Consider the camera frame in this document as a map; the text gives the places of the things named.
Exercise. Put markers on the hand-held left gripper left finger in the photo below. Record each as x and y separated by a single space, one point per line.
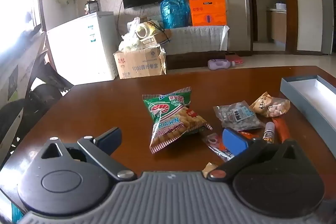
112 140

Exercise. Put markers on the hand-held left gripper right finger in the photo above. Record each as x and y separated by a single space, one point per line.
235 141

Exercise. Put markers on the orange snack packet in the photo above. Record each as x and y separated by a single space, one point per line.
249 134

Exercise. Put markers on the clear snack packet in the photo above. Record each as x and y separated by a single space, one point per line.
212 141

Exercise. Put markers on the clear seed packet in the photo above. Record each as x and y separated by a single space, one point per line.
239 116

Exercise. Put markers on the black cartoon snack tube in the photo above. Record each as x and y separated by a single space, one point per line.
269 132

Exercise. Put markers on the small tan snack packet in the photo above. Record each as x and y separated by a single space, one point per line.
210 167

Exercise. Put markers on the red snack packet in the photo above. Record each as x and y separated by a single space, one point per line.
282 129

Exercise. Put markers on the tan nut packet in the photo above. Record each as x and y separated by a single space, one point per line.
273 107

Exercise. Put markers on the green prawn cracker packet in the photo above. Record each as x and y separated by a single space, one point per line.
170 119

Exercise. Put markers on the grey cardboard box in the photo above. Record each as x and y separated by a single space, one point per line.
296 98

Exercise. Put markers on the purple plastic bottle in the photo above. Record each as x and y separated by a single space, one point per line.
219 64

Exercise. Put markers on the large brown cardboard box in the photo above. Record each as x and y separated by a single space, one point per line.
139 64

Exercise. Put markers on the red slipper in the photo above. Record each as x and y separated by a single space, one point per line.
235 59

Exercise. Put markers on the small white fridge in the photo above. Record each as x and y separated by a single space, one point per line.
84 50

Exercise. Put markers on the white plastic bag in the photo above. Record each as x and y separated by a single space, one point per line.
130 41

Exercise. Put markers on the small flat cardboard box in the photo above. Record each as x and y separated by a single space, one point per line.
153 40

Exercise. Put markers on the white checked cloth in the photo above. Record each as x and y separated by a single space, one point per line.
194 37

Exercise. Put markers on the yellow white tape roll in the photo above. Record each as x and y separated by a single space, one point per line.
143 29

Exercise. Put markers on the wooden kitchen cabinet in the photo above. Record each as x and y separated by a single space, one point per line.
278 27

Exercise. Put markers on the orange paper bag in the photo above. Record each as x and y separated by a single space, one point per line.
207 11

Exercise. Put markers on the dark object on fridge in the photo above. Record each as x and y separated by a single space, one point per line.
90 7

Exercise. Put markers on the blue plastic bag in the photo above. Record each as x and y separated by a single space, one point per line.
174 10

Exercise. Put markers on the tall white refrigerator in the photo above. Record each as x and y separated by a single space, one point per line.
329 22

